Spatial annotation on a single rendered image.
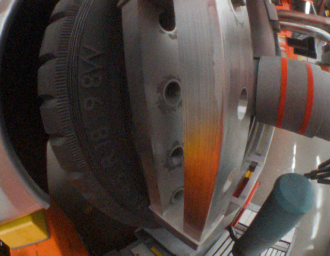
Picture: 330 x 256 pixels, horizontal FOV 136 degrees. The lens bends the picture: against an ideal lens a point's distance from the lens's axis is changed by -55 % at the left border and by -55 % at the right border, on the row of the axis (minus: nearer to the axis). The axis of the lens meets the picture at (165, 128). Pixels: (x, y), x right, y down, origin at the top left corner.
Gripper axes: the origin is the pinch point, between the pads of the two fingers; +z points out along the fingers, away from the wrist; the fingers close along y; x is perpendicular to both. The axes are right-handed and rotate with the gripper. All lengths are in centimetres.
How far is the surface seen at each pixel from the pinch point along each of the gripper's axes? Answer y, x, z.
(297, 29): 2, 52, -18
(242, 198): -22.5, 35.3, 7.2
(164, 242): -48, 25, 43
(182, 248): -46, 19, 37
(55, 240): -50, 63, 7
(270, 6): -2, 59, -16
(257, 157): -6.5, 29.5, 12.2
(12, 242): -59, 69, 4
